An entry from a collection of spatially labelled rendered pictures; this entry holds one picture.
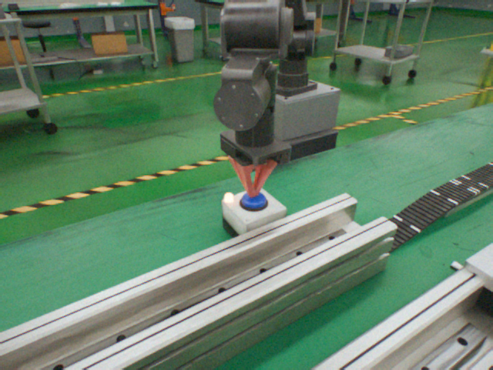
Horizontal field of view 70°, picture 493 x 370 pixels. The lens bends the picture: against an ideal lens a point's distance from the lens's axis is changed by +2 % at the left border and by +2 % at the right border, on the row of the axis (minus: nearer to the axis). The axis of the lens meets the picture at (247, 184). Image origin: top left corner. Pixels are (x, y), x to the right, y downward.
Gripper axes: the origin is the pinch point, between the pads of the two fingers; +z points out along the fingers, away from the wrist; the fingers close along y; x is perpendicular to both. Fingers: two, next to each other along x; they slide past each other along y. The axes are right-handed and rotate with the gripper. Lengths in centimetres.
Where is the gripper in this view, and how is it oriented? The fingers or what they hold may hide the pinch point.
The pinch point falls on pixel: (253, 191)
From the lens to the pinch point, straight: 56.0
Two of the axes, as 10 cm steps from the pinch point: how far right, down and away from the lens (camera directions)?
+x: 8.5, -2.7, 4.6
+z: 0.0, 8.6, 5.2
